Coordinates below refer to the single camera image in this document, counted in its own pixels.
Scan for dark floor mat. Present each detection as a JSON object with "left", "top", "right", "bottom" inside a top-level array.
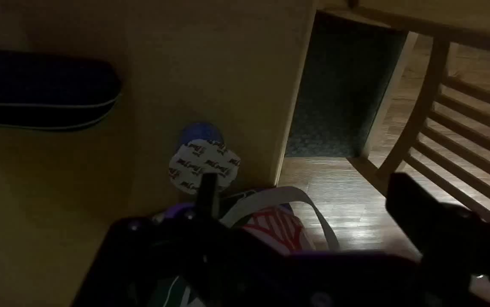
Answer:
[{"left": 285, "top": 9, "right": 411, "bottom": 161}]

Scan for white patterned pack blue cap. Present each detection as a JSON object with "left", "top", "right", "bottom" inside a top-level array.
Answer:
[{"left": 165, "top": 120, "right": 242, "bottom": 193}]

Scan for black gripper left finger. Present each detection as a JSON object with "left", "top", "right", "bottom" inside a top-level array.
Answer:
[{"left": 71, "top": 173, "right": 247, "bottom": 307}]

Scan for white tote bag grey straps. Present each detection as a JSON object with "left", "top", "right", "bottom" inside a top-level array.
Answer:
[{"left": 218, "top": 186, "right": 341, "bottom": 256}]

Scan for wooden slat-back chair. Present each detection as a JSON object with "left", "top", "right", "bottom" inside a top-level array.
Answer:
[{"left": 317, "top": 0, "right": 490, "bottom": 225}]

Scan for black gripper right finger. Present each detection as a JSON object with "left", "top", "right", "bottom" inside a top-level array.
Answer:
[{"left": 384, "top": 173, "right": 490, "bottom": 307}]

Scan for dark blue bag white piping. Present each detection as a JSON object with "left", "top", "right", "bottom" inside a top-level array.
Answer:
[{"left": 0, "top": 46, "right": 124, "bottom": 133}]

